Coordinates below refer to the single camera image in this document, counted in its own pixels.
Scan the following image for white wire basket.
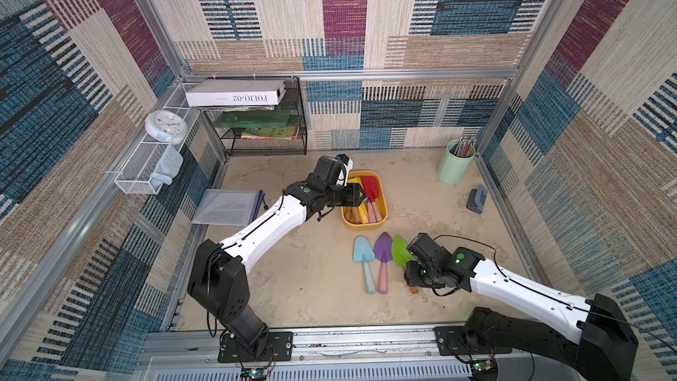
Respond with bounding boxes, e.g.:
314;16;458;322
115;107;199;195

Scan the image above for light blue cloth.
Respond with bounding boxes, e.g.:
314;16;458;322
150;146;183;190

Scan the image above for red shovel wooden handle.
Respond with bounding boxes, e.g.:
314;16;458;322
361;176;384;222

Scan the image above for black wire mesh shelf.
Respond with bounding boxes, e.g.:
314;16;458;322
202;77;309;158

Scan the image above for colourful picture book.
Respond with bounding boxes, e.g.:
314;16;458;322
240;126;299;140

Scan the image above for mint green pencil cup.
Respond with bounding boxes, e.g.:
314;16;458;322
437;139;476;185

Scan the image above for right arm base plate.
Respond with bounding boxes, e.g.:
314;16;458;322
433;326;512;356

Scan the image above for yellow plastic storage box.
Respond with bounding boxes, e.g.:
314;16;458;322
340;170;388;230

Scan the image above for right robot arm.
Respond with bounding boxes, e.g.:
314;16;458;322
405;233;638;380

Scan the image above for purple pointed shovel pink handle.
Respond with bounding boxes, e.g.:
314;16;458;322
366;200;378;224

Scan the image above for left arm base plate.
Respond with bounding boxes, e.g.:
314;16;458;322
217;331;294;363

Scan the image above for white folio box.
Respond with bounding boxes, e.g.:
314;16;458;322
185;79;286;107

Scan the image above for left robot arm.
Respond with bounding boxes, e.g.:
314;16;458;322
187;155;367;360

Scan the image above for white round clock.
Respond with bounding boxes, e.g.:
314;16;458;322
145;109;188;145

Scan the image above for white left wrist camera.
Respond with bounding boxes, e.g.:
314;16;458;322
336;153;354;185

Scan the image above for coloured pencils in cup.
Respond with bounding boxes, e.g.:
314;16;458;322
450;137;476;159

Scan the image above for yellow square shovel yellow handle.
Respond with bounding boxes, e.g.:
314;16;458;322
347;178;369;225

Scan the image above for green pointed shovel wooden handle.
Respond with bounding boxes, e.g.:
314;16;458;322
391;236;414;272

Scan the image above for light blue shovel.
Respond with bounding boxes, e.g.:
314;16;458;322
353;236;377;295

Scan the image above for green book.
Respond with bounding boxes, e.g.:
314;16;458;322
213;111;292;130

